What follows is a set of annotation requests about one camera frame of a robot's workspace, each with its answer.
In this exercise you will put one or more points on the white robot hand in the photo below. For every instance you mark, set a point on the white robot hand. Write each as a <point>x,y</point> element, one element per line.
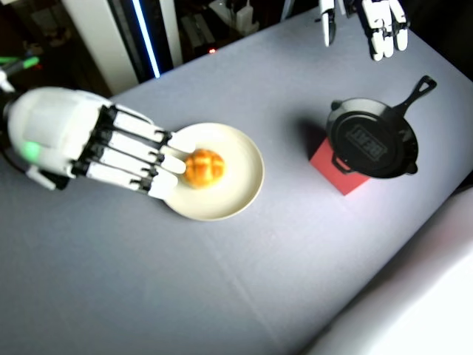
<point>382,26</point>
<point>51,125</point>

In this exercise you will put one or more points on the black cast iron pan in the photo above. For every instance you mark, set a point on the black cast iron pan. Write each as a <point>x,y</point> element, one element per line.
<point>369,140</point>

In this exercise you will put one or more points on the red box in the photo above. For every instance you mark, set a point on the red box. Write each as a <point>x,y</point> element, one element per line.
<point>325,162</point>

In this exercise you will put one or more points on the golden toy bread bun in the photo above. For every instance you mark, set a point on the golden toy bread bun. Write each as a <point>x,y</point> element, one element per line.
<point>205,168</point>

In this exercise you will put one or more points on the cream round plate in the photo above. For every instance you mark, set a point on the cream round plate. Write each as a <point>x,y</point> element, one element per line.
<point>236,177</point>

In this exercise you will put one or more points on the white pillar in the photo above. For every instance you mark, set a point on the white pillar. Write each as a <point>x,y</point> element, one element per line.
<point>99,40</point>

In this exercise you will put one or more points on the blue light strip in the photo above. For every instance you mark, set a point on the blue light strip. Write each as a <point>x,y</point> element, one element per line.
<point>146,37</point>

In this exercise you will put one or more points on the white box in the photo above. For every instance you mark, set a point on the white box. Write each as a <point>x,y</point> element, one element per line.
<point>242,16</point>

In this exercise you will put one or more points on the grey table cloth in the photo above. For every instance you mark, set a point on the grey table cloth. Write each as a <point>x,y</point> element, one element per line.
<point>148,266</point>

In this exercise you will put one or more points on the dark device with red light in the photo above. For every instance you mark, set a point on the dark device with red light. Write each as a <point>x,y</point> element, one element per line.
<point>207,50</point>

